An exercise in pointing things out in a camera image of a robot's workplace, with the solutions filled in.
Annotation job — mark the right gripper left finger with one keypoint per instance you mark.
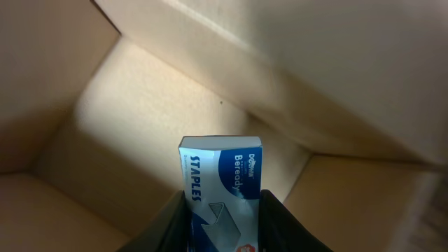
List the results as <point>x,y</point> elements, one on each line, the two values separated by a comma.
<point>167,232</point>

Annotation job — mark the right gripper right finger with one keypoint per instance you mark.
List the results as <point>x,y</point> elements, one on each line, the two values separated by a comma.
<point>280,231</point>

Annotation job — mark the blue white staples box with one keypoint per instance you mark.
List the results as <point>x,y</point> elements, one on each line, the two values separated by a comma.
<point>222,178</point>

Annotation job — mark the brown cardboard box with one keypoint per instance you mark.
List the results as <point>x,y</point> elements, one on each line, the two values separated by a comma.
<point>349,99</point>

